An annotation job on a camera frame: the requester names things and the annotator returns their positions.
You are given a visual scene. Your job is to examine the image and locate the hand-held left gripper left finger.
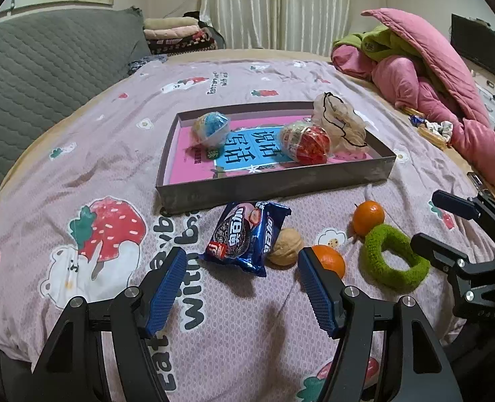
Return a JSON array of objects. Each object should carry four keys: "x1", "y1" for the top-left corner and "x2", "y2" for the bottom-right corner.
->
[{"x1": 32, "y1": 246, "x2": 188, "y2": 402}]

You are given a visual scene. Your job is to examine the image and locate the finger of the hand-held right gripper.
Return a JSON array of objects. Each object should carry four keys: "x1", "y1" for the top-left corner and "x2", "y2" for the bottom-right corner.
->
[
  {"x1": 411, "y1": 233, "x2": 495, "y2": 286},
  {"x1": 432, "y1": 190, "x2": 495, "y2": 239}
]

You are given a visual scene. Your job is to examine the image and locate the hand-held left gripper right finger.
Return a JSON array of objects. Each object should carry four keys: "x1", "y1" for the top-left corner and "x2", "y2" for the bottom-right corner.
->
[{"x1": 298, "y1": 246, "x2": 466, "y2": 402}]

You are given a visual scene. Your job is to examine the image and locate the orange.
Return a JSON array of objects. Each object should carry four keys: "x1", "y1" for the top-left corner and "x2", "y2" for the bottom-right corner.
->
[
  {"x1": 352, "y1": 200, "x2": 385, "y2": 237},
  {"x1": 312, "y1": 244, "x2": 346, "y2": 279}
]

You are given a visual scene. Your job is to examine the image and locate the walnut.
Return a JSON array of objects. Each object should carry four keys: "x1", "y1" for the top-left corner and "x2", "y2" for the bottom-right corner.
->
[{"x1": 266, "y1": 228, "x2": 304, "y2": 266}]

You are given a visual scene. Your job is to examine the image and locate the green fuzzy scrunchie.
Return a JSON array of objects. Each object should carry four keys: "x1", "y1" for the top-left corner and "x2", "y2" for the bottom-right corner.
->
[{"x1": 364, "y1": 224, "x2": 431, "y2": 289}]

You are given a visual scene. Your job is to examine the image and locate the blue cookie packet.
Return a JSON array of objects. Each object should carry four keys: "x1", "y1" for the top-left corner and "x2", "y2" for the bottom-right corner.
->
[{"x1": 198, "y1": 201, "x2": 292, "y2": 278}]

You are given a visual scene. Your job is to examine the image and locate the shallow grey cardboard box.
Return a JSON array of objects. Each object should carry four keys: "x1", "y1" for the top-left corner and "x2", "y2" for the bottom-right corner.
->
[{"x1": 155, "y1": 100, "x2": 395, "y2": 215}]

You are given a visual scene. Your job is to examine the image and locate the beige sheer scrunchie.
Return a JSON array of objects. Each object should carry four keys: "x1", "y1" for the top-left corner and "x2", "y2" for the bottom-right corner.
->
[{"x1": 312, "y1": 91, "x2": 371, "y2": 155}]

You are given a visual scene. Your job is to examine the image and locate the red toy egg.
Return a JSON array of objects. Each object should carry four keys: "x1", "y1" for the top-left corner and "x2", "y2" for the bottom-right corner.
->
[{"x1": 279, "y1": 121, "x2": 331, "y2": 166}]

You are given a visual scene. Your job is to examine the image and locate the blue toy egg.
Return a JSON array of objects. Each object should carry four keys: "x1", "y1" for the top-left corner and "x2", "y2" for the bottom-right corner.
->
[{"x1": 192, "y1": 111, "x2": 232, "y2": 149}]

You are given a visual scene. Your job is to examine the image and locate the white patterned scrunchie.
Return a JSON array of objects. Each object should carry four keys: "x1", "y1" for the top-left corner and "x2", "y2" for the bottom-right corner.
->
[{"x1": 423, "y1": 119, "x2": 453, "y2": 139}]

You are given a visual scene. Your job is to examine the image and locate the pink and blue book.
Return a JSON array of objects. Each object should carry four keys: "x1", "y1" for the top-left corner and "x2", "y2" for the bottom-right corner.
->
[{"x1": 166, "y1": 114, "x2": 374, "y2": 185}]

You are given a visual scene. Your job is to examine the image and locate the pink strawberry printed blanket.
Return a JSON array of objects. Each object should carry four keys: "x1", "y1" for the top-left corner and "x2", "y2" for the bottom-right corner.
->
[{"x1": 0, "y1": 56, "x2": 495, "y2": 402}]

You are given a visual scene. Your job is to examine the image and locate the pink quilt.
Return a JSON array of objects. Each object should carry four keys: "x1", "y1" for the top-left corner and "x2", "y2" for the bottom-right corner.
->
[{"x1": 330, "y1": 7, "x2": 495, "y2": 202}]

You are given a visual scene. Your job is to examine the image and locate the black television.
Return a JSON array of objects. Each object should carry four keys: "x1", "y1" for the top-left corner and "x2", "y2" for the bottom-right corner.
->
[{"x1": 450, "y1": 13, "x2": 495, "y2": 79}]

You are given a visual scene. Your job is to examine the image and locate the green blanket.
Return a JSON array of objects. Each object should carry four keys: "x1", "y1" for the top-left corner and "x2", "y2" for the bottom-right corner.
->
[{"x1": 333, "y1": 24, "x2": 420, "y2": 61}]

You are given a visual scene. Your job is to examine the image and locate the blue patterned cloth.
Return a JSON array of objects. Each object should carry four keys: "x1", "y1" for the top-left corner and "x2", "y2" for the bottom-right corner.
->
[{"x1": 128, "y1": 54, "x2": 166, "y2": 74}]

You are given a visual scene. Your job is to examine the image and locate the grey quilted headboard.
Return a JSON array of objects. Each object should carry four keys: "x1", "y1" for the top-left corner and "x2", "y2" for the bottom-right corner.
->
[{"x1": 0, "y1": 6, "x2": 151, "y2": 202}]

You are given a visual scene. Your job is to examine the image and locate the stack of folded blankets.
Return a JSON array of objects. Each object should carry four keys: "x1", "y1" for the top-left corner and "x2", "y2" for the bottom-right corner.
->
[{"x1": 142, "y1": 17, "x2": 219, "y2": 56}]

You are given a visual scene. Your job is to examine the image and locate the white curtains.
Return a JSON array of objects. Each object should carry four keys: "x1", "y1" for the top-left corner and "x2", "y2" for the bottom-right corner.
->
[{"x1": 199, "y1": 0, "x2": 361, "y2": 57}]

